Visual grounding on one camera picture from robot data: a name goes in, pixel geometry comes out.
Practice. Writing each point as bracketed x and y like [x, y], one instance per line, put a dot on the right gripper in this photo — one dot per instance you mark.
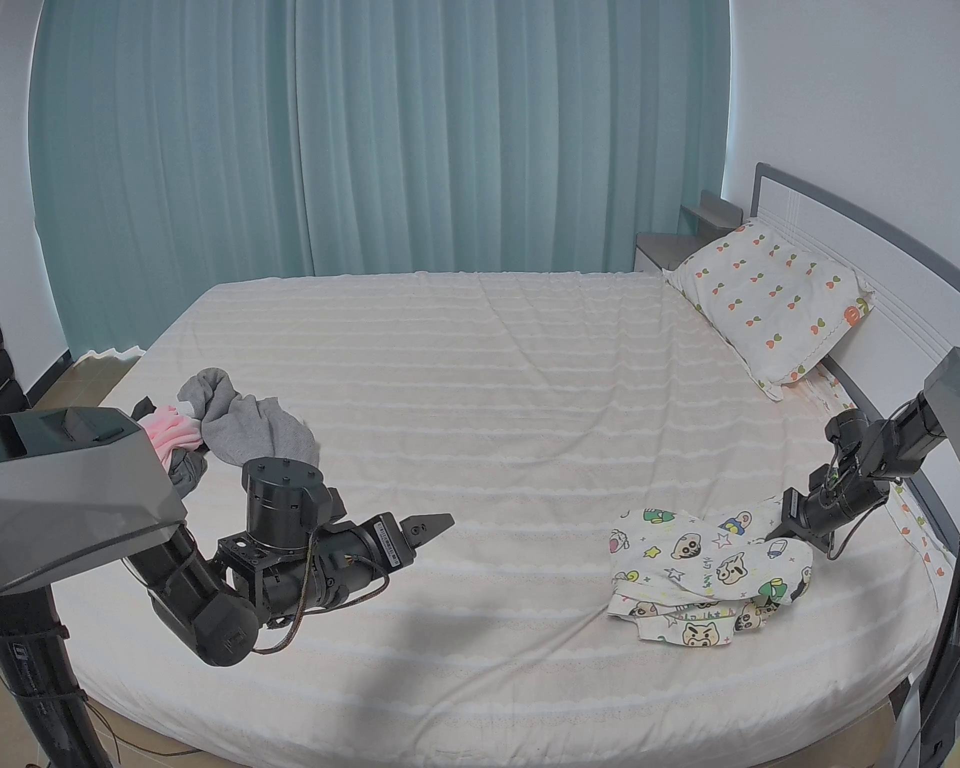
[832, 506]

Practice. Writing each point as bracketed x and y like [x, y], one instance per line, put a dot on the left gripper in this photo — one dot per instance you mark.
[352, 559]

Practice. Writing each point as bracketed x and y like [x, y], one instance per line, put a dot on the white printed pyjama top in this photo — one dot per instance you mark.
[705, 562]

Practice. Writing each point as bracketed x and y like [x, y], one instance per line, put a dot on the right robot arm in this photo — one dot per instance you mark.
[937, 405]

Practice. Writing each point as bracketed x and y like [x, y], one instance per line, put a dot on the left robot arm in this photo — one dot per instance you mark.
[82, 487]

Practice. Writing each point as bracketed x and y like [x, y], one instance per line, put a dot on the bed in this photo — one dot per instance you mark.
[510, 390]

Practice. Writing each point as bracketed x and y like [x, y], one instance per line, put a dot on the white printed pillow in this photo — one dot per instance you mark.
[780, 300]

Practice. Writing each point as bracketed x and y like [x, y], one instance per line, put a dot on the pink garment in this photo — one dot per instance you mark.
[176, 433]

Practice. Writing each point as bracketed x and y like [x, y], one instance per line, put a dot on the grey bedside table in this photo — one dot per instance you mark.
[660, 251]

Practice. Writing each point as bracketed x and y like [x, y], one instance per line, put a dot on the blue-green curtain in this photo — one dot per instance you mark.
[450, 135]

